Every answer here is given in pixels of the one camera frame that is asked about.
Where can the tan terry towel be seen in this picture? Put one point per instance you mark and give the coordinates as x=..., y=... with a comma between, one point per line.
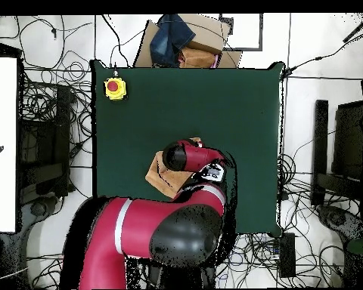
x=166, y=181

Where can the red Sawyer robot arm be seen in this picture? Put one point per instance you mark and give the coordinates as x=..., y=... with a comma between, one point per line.
x=139, y=226

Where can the dark green tablecloth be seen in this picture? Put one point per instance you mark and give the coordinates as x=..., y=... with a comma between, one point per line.
x=139, y=120

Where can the yellow emergency stop button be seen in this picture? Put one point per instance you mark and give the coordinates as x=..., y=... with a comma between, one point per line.
x=115, y=88

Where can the tan towel in box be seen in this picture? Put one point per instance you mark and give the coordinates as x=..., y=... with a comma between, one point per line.
x=196, y=59

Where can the black equipment stand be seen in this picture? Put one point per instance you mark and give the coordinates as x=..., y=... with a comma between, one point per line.
x=63, y=136

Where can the blue denim jeans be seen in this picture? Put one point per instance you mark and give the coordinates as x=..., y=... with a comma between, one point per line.
x=169, y=39

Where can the brown cardboard box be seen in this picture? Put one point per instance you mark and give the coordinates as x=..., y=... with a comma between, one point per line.
x=207, y=33

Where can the long black bar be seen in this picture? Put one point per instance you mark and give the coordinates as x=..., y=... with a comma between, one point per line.
x=320, y=151

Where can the black power strip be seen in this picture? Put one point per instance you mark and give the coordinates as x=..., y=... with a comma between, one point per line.
x=287, y=256

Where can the black panel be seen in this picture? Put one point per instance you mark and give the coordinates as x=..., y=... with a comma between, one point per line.
x=348, y=139

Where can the white desk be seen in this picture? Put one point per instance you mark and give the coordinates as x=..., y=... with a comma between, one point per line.
x=3, y=120

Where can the dark rod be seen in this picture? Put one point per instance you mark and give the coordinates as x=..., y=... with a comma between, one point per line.
x=358, y=28

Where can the dark square frame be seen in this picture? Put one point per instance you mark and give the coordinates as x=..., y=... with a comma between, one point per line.
x=245, y=48

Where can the black pedestal leg with knob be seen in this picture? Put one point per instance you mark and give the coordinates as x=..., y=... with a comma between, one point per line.
x=335, y=219
x=39, y=209

